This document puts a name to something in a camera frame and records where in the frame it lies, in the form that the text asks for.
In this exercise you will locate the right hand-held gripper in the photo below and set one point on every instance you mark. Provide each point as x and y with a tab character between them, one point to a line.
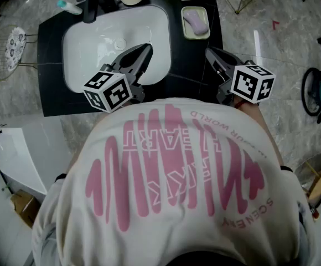
251	84

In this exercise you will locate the black faucet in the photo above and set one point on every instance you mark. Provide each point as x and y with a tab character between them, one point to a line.
90	4

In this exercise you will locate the pale green soap dish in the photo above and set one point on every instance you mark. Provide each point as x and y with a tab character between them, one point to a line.
186	32

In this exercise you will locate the cardboard box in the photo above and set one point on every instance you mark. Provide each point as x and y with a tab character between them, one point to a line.
25	206

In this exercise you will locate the person's right forearm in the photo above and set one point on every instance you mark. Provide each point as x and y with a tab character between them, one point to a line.
263	126

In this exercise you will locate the red wrist band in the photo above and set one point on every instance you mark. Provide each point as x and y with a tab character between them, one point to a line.
240	104

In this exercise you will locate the white t-shirt pink print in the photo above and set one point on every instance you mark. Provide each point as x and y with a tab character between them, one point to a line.
163	190

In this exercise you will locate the purple soap bar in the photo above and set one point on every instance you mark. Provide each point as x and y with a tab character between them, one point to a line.
196	23

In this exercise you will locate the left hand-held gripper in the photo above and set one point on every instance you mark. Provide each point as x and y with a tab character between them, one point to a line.
108	93

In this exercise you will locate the white sink basin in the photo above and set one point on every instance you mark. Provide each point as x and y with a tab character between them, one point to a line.
94	37

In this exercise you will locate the wooden vanity cabinet black top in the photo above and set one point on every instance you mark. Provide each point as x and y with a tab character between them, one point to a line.
52	93

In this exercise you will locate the white lotion bottle teal cap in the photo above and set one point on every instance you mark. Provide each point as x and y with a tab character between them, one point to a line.
72	7

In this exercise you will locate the floral seat cushion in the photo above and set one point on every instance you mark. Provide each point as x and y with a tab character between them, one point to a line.
15	48

